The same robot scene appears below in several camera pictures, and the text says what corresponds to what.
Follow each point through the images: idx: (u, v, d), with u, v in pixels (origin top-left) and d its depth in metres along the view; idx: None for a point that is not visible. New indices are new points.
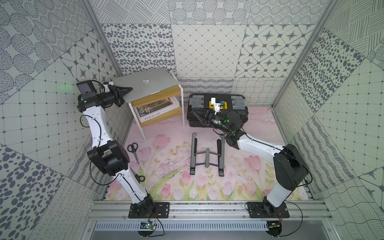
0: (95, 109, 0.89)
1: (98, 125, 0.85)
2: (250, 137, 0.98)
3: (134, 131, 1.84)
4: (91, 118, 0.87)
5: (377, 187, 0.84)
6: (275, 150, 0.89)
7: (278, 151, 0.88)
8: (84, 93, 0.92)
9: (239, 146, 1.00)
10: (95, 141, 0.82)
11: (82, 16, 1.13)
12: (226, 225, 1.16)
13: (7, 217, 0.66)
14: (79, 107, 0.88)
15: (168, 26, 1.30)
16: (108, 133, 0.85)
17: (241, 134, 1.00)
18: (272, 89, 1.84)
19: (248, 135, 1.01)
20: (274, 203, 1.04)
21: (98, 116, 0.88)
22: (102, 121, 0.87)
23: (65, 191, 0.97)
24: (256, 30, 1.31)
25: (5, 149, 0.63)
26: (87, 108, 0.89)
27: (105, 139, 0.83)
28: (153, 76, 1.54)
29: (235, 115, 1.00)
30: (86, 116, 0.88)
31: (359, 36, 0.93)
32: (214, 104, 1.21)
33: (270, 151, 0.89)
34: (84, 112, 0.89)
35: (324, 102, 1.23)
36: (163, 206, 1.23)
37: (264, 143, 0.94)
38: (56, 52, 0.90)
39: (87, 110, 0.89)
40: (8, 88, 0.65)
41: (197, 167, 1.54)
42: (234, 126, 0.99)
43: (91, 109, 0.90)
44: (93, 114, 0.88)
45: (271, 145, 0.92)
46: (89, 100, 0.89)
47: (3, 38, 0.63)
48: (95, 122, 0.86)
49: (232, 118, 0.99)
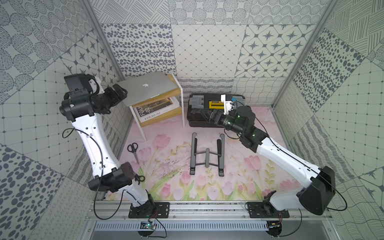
0: (89, 120, 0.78)
1: (97, 145, 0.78)
2: (275, 145, 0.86)
3: (135, 131, 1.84)
4: (85, 134, 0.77)
5: (377, 187, 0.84)
6: (310, 172, 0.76)
7: (314, 175, 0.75)
8: (73, 91, 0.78)
9: (258, 150, 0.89)
10: (96, 168, 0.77)
11: (81, 16, 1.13)
12: (226, 225, 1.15)
13: (7, 217, 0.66)
14: (63, 109, 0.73)
15: (168, 26, 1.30)
16: (110, 157, 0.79)
17: (263, 137, 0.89)
18: (272, 89, 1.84)
19: (273, 141, 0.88)
20: (277, 206, 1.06)
21: (93, 131, 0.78)
22: (100, 139, 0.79)
23: (64, 191, 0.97)
24: (256, 30, 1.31)
25: (5, 149, 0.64)
26: (78, 118, 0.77)
27: (107, 166, 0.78)
28: (152, 78, 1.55)
29: (246, 109, 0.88)
30: (79, 131, 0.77)
31: (359, 36, 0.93)
32: (224, 103, 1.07)
33: (302, 170, 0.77)
34: (75, 124, 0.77)
35: (324, 102, 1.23)
36: (163, 206, 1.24)
37: (295, 158, 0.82)
38: (56, 52, 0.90)
39: (77, 120, 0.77)
40: (7, 88, 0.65)
41: (197, 167, 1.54)
42: (247, 122, 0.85)
43: (83, 120, 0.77)
44: (87, 127, 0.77)
45: (305, 164, 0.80)
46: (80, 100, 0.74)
47: (3, 38, 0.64)
48: (91, 139, 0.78)
49: (242, 112, 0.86)
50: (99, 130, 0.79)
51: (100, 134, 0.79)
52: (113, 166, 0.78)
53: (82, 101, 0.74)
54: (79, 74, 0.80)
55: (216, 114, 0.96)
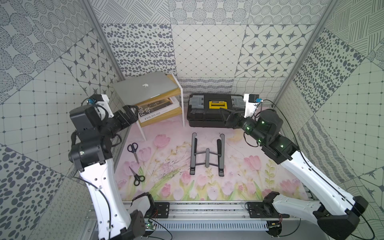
0: (100, 169, 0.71)
1: (105, 201, 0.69)
2: (307, 164, 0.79)
3: (135, 131, 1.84)
4: (94, 187, 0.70)
5: (377, 187, 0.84)
6: (345, 202, 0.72)
7: (349, 206, 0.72)
8: (81, 129, 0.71)
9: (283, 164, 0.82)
10: (104, 228, 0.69)
11: (82, 16, 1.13)
12: (227, 225, 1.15)
13: (7, 217, 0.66)
14: (71, 155, 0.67)
15: (168, 26, 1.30)
16: (119, 215, 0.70)
17: (293, 151, 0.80)
18: (272, 89, 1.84)
19: (304, 157, 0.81)
20: (278, 208, 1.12)
21: (102, 183, 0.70)
22: (109, 192, 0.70)
23: (64, 191, 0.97)
24: (256, 30, 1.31)
25: (5, 149, 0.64)
26: (87, 167, 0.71)
27: (116, 226, 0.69)
28: (152, 78, 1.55)
29: (271, 115, 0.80)
30: (88, 182, 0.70)
31: (359, 36, 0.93)
32: (248, 104, 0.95)
33: (336, 199, 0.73)
34: (83, 174, 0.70)
35: (324, 102, 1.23)
36: (163, 206, 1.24)
37: (330, 185, 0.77)
38: (56, 52, 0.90)
39: (85, 170, 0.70)
40: (7, 88, 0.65)
41: (197, 167, 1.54)
42: (272, 128, 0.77)
43: (92, 169, 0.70)
44: (97, 178, 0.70)
45: (340, 192, 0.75)
46: (90, 144, 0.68)
47: (3, 38, 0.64)
48: (100, 192, 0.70)
49: (267, 118, 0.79)
50: (108, 181, 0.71)
51: (109, 186, 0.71)
52: (123, 226, 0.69)
53: (92, 146, 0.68)
54: (86, 111, 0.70)
55: (234, 117, 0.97)
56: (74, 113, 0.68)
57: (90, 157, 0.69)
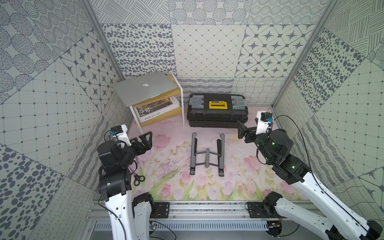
0: (121, 199, 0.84)
1: (122, 229, 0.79)
2: (320, 186, 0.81)
3: (135, 131, 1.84)
4: (114, 215, 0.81)
5: (377, 187, 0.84)
6: (359, 227, 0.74)
7: (363, 231, 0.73)
8: (107, 164, 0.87)
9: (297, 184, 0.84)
10: None
11: (82, 16, 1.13)
12: (227, 225, 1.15)
13: (7, 217, 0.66)
14: (100, 187, 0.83)
15: (168, 26, 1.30)
16: None
17: (305, 172, 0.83)
18: (272, 89, 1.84)
19: (317, 180, 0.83)
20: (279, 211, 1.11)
21: (122, 213, 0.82)
22: (126, 221, 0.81)
23: (64, 191, 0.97)
24: (256, 30, 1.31)
25: (5, 148, 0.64)
26: (111, 197, 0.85)
27: None
28: (152, 78, 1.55)
29: (281, 135, 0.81)
30: (110, 210, 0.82)
31: (359, 36, 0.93)
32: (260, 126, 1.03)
33: (350, 225, 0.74)
34: (108, 204, 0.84)
35: (324, 102, 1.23)
36: (163, 206, 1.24)
37: (342, 208, 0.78)
38: (56, 52, 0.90)
39: (110, 200, 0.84)
40: (8, 88, 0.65)
41: (197, 167, 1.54)
42: (283, 151, 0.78)
43: (115, 200, 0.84)
44: (117, 207, 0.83)
45: (353, 216, 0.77)
46: (115, 179, 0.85)
47: (3, 38, 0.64)
48: (119, 221, 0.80)
49: (277, 139, 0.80)
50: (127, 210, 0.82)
51: (128, 215, 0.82)
52: None
53: (117, 180, 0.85)
54: (111, 150, 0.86)
55: (245, 132, 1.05)
56: (101, 152, 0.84)
57: (115, 188, 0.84)
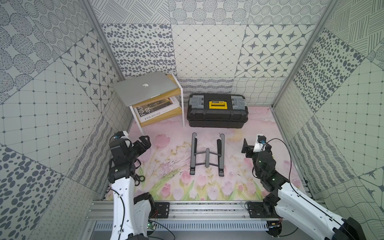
0: (124, 182, 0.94)
1: (123, 205, 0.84)
2: (296, 191, 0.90)
3: (135, 131, 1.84)
4: (117, 194, 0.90)
5: (377, 187, 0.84)
6: (333, 222, 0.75)
7: (336, 225, 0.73)
8: (116, 156, 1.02)
9: (279, 194, 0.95)
10: (115, 232, 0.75)
11: (82, 16, 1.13)
12: (227, 225, 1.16)
13: (7, 217, 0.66)
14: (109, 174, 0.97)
15: (168, 26, 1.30)
16: (130, 219, 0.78)
17: (284, 182, 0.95)
18: (272, 89, 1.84)
19: (293, 186, 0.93)
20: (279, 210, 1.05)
21: (124, 191, 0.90)
22: (127, 199, 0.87)
23: (64, 191, 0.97)
24: (256, 30, 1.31)
25: (5, 148, 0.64)
26: (116, 180, 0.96)
27: (126, 230, 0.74)
28: (152, 78, 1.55)
29: (267, 155, 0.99)
30: (114, 192, 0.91)
31: (359, 36, 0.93)
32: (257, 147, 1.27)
33: (325, 220, 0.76)
34: (113, 186, 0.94)
35: (324, 102, 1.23)
36: (163, 206, 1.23)
37: (318, 207, 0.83)
38: (56, 52, 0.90)
39: (115, 183, 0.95)
40: (7, 88, 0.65)
41: (197, 167, 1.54)
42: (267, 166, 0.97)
43: (119, 183, 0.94)
44: (120, 188, 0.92)
45: (328, 213, 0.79)
46: (122, 169, 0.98)
47: (3, 38, 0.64)
48: (120, 199, 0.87)
49: (264, 157, 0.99)
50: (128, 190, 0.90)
51: (128, 196, 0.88)
52: (130, 229, 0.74)
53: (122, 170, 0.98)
54: (120, 143, 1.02)
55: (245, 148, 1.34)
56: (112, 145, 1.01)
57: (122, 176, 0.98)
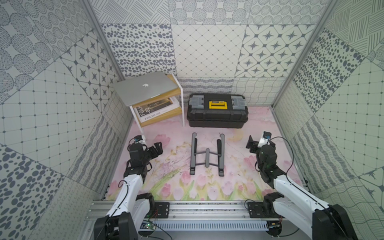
0: (134, 176, 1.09)
1: (126, 192, 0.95)
2: (289, 181, 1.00)
3: (135, 131, 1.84)
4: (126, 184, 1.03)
5: (377, 187, 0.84)
6: (317, 205, 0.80)
7: (320, 207, 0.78)
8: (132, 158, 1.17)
9: (275, 185, 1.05)
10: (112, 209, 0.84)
11: (82, 16, 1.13)
12: (226, 225, 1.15)
13: (7, 217, 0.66)
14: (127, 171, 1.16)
15: (168, 26, 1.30)
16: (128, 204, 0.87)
17: (280, 174, 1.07)
18: (272, 89, 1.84)
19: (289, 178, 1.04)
20: (276, 205, 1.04)
21: (131, 183, 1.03)
22: (132, 188, 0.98)
23: (64, 191, 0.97)
24: (256, 30, 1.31)
25: (5, 149, 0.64)
26: (129, 176, 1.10)
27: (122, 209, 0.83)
28: (152, 78, 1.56)
29: (269, 148, 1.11)
30: (124, 182, 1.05)
31: (359, 36, 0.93)
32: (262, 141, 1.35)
33: (311, 204, 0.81)
34: (125, 178, 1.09)
35: (324, 102, 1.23)
36: (163, 206, 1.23)
37: (307, 194, 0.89)
38: (56, 52, 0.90)
39: (127, 176, 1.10)
40: (8, 88, 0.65)
41: (197, 167, 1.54)
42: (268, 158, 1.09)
43: (130, 177, 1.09)
44: (129, 180, 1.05)
45: (315, 199, 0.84)
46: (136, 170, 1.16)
47: (3, 38, 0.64)
48: (126, 187, 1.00)
49: (266, 149, 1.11)
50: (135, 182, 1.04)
51: (134, 186, 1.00)
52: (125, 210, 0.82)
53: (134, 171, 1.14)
54: (138, 149, 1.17)
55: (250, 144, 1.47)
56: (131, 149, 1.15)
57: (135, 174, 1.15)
